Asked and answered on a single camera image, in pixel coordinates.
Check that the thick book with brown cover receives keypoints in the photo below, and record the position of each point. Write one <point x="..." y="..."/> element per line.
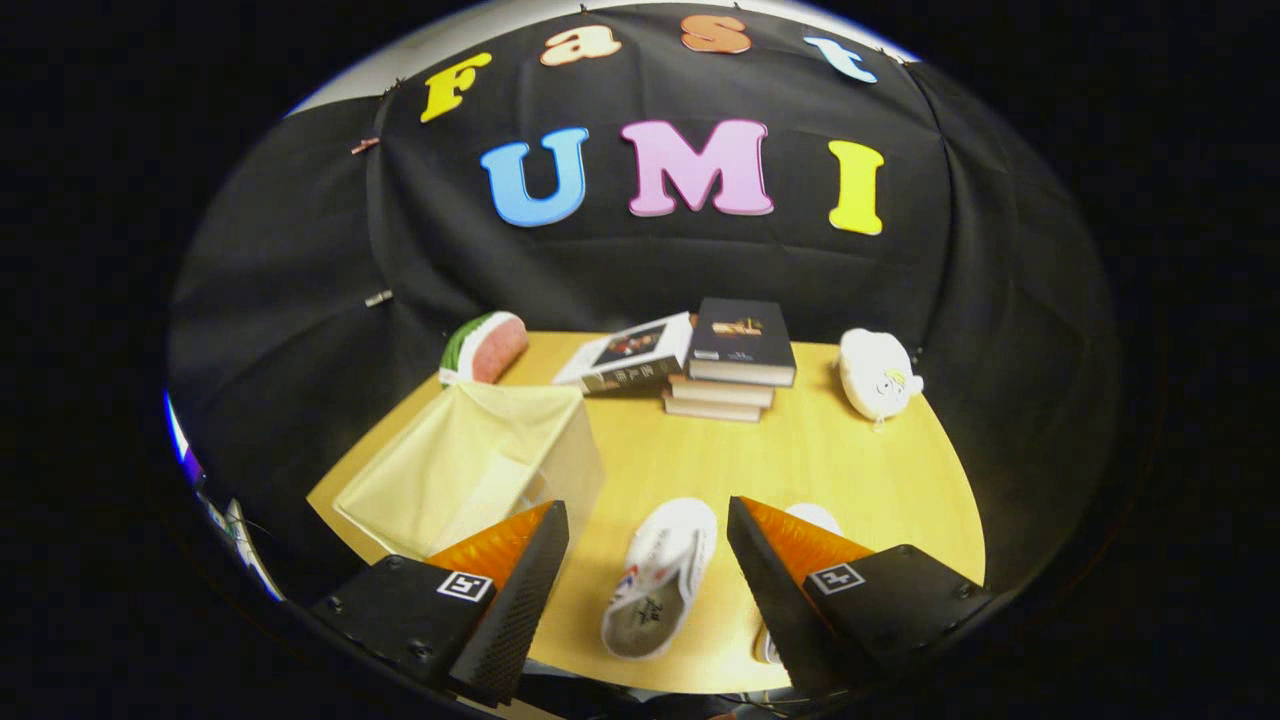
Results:
<point x="720" y="392"/>

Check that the silver metal clip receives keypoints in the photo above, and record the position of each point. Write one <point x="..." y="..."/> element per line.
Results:
<point x="379" y="297"/>

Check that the black cover book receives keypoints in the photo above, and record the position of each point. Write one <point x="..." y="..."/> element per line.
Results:
<point x="742" y="340"/>

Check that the copper coloured clip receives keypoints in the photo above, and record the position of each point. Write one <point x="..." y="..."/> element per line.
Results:
<point x="365" y="145"/>

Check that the black backdrop cloth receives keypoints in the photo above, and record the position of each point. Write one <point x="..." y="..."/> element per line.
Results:
<point x="650" y="260"/>

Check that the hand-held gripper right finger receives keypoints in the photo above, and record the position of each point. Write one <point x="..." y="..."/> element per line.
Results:
<point x="775" y="600"/>

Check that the cream fabric storage box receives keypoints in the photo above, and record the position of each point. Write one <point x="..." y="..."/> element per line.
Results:
<point x="460" y="470"/>

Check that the white round plush toy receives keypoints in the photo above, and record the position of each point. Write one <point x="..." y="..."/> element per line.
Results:
<point x="875" y="375"/>

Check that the watermelon slice plush toy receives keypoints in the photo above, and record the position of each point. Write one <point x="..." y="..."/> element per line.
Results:
<point x="495" y="350"/>

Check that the thin book with brown cover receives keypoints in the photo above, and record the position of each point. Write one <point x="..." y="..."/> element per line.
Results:
<point x="705" y="408"/>

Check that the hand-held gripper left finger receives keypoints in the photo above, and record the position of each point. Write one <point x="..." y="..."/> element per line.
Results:
<point x="515" y="610"/>

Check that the white canvas shoe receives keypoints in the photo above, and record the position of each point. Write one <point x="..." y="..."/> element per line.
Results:
<point x="655" y="580"/>
<point x="815" y="517"/>

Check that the white cover portrait book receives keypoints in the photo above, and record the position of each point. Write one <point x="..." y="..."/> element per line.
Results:
<point x="630" y="352"/>

